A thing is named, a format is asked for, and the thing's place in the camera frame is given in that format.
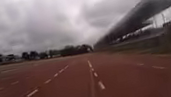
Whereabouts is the roofed grandstand building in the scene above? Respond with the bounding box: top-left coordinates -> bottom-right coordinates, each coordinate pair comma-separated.
84,0 -> 171,56

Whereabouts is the red running track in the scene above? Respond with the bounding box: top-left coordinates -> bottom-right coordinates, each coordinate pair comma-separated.
0,38 -> 171,97

